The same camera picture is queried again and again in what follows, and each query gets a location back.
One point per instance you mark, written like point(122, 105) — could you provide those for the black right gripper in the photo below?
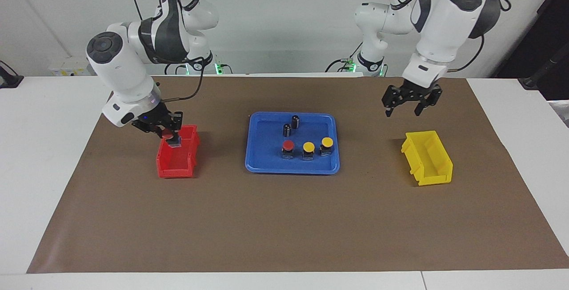
point(160, 118)

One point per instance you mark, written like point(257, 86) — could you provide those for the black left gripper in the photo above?
point(411, 92)

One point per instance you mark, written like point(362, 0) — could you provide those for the red push button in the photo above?
point(288, 145)
point(168, 134)

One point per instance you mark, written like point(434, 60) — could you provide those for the yellow push button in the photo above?
point(308, 147)
point(327, 141)

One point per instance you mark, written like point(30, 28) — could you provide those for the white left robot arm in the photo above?
point(440, 23)

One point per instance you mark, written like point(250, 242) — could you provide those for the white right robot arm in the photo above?
point(120, 67)

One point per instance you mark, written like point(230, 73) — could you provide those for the red plastic storage bin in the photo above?
point(175, 163)

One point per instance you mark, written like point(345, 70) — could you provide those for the yellow plastic storage bin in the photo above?
point(438, 165)

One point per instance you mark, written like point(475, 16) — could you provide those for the blue plastic tray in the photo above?
point(266, 161)

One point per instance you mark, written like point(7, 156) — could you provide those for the black cylindrical capacitor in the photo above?
point(295, 122)
point(287, 130)

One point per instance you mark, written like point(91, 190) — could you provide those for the black equipment stand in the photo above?
point(540, 74)

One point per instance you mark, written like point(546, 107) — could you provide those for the brown paper table mat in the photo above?
point(284, 219)

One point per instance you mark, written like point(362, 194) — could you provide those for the white wall power box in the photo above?
point(66, 68)

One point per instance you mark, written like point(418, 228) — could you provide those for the black clamp mount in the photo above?
point(10, 78)

